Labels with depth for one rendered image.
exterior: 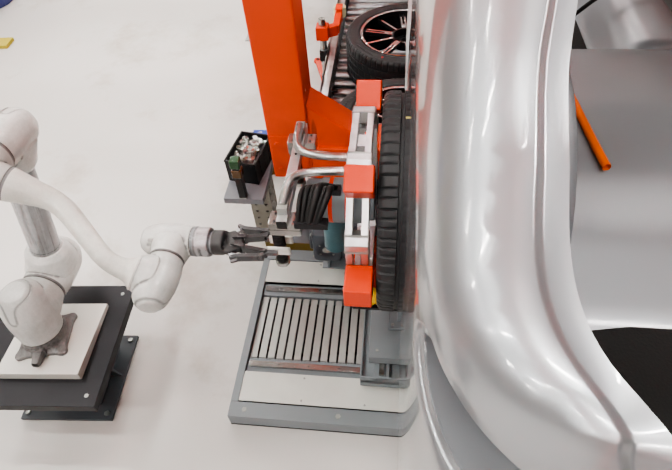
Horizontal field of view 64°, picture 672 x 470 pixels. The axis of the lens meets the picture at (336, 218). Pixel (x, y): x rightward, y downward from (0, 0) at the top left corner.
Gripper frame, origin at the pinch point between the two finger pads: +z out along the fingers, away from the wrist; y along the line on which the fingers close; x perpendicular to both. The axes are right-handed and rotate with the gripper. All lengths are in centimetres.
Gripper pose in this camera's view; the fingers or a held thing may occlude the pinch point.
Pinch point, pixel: (280, 245)
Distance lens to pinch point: 159.0
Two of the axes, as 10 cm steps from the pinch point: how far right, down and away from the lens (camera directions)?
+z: 9.9, 0.4, -1.0
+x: -0.5, -6.7, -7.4
